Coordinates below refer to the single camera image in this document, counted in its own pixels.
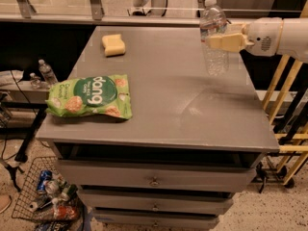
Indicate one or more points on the metal railing shelf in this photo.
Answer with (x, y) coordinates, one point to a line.
(99, 12)

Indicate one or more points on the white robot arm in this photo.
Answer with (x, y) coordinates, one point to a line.
(294, 39)

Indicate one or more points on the blue soda can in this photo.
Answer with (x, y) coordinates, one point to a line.
(44, 177)

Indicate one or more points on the upright water bottle on desk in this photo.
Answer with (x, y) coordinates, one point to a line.
(47, 72)

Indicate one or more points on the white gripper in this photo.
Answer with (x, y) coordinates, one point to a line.
(264, 38)

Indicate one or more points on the grey side desk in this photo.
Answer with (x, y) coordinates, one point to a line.
(23, 96)

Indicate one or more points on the green dang chips bag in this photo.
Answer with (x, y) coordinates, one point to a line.
(100, 95)

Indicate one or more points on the small water bottle on desk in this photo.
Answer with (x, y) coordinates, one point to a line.
(35, 81)

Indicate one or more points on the red label bottle in basket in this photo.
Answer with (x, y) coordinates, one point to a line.
(60, 212)

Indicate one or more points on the middle grey drawer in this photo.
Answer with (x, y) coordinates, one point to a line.
(155, 202)

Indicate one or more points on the clear plastic water bottle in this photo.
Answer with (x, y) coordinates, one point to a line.
(213, 22)

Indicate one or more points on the bottom grey drawer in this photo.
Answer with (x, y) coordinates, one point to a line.
(155, 219)

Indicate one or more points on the yellow sponge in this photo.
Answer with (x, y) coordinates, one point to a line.
(113, 45)

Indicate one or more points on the grey drawer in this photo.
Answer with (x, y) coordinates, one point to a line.
(152, 176)
(155, 202)
(155, 219)

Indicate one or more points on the green can in basket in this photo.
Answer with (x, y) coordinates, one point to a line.
(68, 192)

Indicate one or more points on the black wire basket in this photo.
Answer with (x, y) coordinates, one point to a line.
(29, 203)

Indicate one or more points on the grey drawer cabinet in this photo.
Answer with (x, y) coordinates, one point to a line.
(181, 115)

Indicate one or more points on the top grey drawer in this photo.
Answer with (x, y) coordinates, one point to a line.
(152, 176)

